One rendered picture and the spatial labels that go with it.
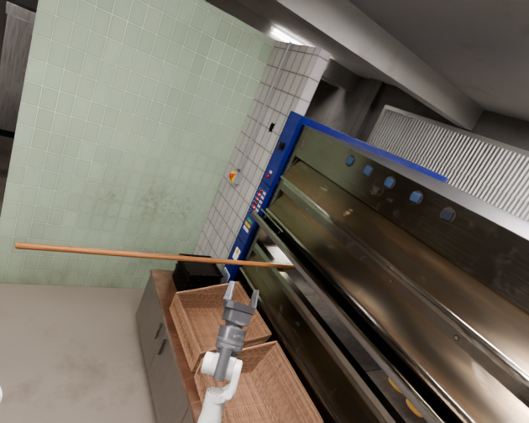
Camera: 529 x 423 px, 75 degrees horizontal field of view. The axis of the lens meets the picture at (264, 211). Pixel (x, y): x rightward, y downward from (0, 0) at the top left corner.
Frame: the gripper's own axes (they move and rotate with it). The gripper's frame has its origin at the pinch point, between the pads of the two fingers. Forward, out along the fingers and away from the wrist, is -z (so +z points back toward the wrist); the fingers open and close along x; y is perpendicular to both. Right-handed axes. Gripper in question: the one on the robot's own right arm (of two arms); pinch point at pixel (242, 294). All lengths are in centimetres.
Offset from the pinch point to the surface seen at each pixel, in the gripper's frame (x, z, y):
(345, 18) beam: -81, -257, 68
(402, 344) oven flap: -78, 0, -16
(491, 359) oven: -77, -1, -50
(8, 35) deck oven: 158, -285, 477
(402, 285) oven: -75, -25, -15
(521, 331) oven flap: -75, -12, -59
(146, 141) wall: 6, -109, 171
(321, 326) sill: -85, -1, 35
